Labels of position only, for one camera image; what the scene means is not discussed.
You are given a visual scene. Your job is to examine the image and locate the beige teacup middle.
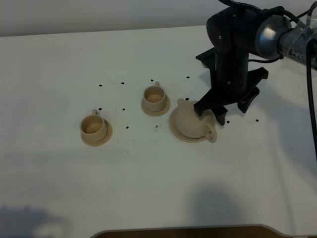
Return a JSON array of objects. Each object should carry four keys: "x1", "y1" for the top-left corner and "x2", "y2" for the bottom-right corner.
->
[{"x1": 142, "y1": 81, "x2": 167, "y2": 113}]

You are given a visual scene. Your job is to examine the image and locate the beige saucer left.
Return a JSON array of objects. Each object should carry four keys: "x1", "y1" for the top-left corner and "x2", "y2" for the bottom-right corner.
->
[{"x1": 81, "y1": 120, "x2": 112, "y2": 147}]

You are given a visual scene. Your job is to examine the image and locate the beige teacup left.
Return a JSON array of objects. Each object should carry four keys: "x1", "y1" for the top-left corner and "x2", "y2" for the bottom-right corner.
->
[{"x1": 80, "y1": 110, "x2": 107, "y2": 143}]

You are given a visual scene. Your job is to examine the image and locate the beige saucer middle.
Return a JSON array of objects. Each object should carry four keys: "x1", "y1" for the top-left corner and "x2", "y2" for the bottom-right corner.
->
[{"x1": 141, "y1": 97, "x2": 170, "y2": 117}]

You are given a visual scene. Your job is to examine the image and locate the beige ceramic teapot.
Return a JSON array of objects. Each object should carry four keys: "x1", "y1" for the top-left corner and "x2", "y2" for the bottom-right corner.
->
[{"x1": 173, "y1": 98, "x2": 217, "y2": 143}]

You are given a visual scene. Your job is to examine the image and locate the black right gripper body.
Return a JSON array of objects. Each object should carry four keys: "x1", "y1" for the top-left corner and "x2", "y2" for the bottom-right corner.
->
[{"x1": 194, "y1": 47, "x2": 268, "y2": 116}]

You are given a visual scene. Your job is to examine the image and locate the beige teacup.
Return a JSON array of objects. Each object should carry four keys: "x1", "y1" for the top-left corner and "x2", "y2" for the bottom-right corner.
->
[
  {"x1": 80, "y1": 110, "x2": 107, "y2": 143},
  {"x1": 142, "y1": 81, "x2": 167, "y2": 113}
]

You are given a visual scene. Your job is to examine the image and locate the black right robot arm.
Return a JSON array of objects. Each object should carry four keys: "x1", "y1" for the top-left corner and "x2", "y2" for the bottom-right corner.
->
[{"x1": 194, "y1": 0, "x2": 317, "y2": 125}]

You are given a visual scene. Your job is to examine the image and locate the beige teapot saucer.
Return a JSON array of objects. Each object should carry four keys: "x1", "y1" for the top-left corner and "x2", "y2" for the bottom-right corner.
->
[{"x1": 169, "y1": 108, "x2": 206, "y2": 143}]

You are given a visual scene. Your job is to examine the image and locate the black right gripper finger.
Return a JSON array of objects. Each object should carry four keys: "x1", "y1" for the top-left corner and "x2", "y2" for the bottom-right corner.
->
[
  {"x1": 237, "y1": 87, "x2": 260, "y2": 113},
  {"x1": 213, "y1": 106, "x2": 228, "y2": 125}
]

